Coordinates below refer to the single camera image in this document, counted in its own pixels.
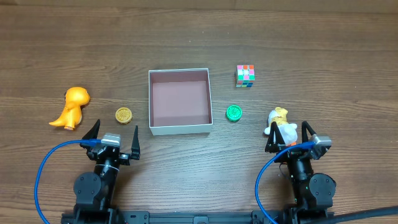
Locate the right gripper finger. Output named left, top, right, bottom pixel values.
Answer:
left=301, top=121, right=316, bottom=143
left=265, top=121, right=285, bottom=153

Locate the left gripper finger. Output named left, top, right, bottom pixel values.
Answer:
left=82, top=119, right=100, bottom=140
left=130, top=126, right=141, bottom=160

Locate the white duck plush toy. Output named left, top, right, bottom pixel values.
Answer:
left=264, top=107, right=298, bottom=146

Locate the orange dinosaur toy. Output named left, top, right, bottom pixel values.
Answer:
left=49, top=87, right=90, bottom=130

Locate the green ridged round cap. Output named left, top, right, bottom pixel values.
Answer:
left=226, top=105, right=243, bottom=122

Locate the multicolour puzzle cube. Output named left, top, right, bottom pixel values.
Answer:
left=235, top=65, right=255, bottom=88

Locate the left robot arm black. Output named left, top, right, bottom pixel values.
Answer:
left=73, top=120, right=141, bottom=211

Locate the yellow ridged round cap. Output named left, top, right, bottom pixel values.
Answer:
left=115, top=107, right=133, bottom=124

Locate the white box pink inside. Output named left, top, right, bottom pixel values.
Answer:
left=148, top=68, right=213, bottom=136

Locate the left blue cable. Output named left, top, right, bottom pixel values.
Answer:
left=34, top=139, right=103, bottom=224

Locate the blue cable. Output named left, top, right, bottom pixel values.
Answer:
left=34, top=139, right=103, bottom=224
left=254, top=141, right=315, bottom=224

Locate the right blue cable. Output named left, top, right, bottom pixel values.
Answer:
left=254, top=141, right=315, bottom=224

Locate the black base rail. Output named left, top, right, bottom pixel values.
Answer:
left=60, top=210, right=335, bottom=224

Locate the thick black cable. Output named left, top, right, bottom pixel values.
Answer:
left=323, top=205, right=398, bottom=224

